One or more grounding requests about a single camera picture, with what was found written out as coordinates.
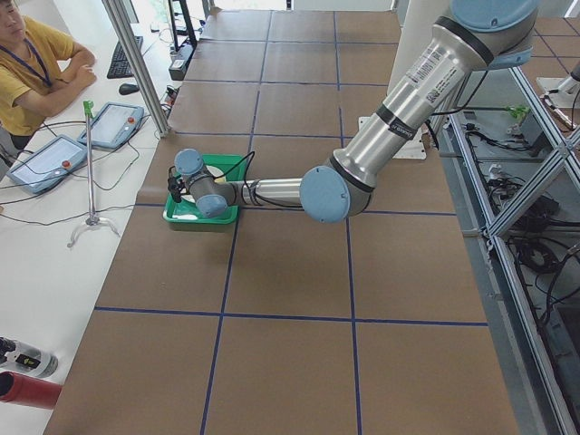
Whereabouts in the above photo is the clear plastic bottle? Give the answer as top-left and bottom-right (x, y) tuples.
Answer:
(1, 337), (58, 379)

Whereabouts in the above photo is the aluminium frame rail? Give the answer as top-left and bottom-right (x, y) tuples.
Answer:
(433, 68), (579, 434)

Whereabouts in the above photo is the aluminium frame post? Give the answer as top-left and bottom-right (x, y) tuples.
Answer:
(101, 0), (170, 138)

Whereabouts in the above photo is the green plastic tray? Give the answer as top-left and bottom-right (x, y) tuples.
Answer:
(163, 149), (247, 226)

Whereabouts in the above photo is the black keyboard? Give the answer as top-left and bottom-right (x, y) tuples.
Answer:
(106, 41), (133, 80)

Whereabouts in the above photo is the near blue teach pendant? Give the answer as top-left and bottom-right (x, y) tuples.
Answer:
(7, 135), (87, 194)

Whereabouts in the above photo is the black computer mouse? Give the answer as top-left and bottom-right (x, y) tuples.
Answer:
(118, 83), (140, 96)

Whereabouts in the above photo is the person in yellow shirt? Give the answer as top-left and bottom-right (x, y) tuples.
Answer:
(1, 1), (96, 150)

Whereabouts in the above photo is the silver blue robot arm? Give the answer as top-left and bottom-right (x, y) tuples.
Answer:
(168, 1), (538, 223)

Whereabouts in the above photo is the far blue teach pendant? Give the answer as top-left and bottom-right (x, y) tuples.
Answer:
(90, 102), (145, 150)

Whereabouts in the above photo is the blue teach pendant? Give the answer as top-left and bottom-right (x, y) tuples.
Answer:
(7, 135), (87, 194)
(90, 102), (145, 150)

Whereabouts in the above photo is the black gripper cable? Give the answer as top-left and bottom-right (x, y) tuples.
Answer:
(216, 150), (303, 210)

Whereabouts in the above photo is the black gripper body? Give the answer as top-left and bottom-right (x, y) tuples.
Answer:
(167, 166), (185, 203)

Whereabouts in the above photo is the silver stand with green clip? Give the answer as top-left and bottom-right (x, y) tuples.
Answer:
(67, 100), (121, 248)

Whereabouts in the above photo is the red cylinder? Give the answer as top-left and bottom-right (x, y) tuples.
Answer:
(1, 371), (62, 410)

